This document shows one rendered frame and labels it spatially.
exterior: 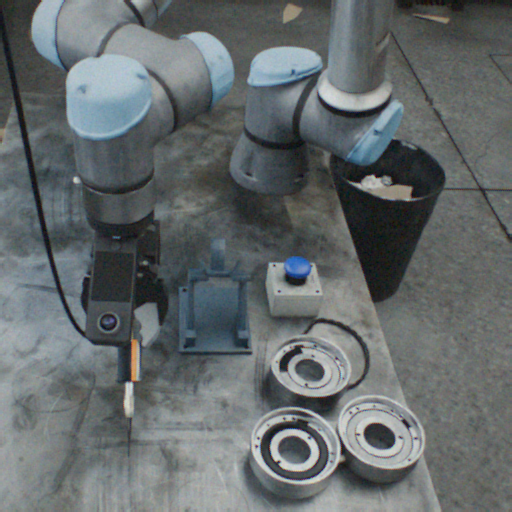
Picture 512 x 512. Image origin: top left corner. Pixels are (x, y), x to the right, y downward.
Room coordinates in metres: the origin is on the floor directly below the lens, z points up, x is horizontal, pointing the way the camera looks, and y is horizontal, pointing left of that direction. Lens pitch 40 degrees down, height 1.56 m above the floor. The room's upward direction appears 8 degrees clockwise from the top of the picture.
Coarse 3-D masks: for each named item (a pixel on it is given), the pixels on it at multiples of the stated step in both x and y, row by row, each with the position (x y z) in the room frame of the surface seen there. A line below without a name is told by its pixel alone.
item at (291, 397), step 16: (304, 336) 0.70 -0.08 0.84; (272, 352) 0.66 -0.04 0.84; (336, 352) 0.68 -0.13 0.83; (272, 368) 0.63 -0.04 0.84; (288, 368) 0.65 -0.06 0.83; (304, 368) 0.67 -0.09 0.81; (320, 368) 0.66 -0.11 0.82; (272, 384) 0.62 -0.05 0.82; (304, 384) 0.62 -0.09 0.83; (320, 384) 0.63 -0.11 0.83; (288, 400) 0.60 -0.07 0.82; (304, 400) 0.60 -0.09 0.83; (320, 400) 0.60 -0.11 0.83; (336, 400) 0.61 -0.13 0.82
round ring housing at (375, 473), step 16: (352, 400) 0.60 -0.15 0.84; (368, 400) 0.61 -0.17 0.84; (384, 400) 0.61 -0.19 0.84; (352, 416) 0.59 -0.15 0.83; (400, 416) 0.60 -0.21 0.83; (336, 432) 0.56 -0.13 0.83; (368, 432) 0.58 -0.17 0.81; (384, 432) 0.58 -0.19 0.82; (400, 432) 0.57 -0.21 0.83; (416, 432) 0.57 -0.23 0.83; (368, 448) 0.54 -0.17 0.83; (400, 448) 0.55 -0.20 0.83; (416, 448) 0.55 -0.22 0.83; (352, 464) 0.52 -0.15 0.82; (368, 464) 0.51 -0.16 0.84; (400, 464) 0.52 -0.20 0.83; (416, 464) 0.53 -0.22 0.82; (368, 480) 0.52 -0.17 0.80; (384, 480) 0.51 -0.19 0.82
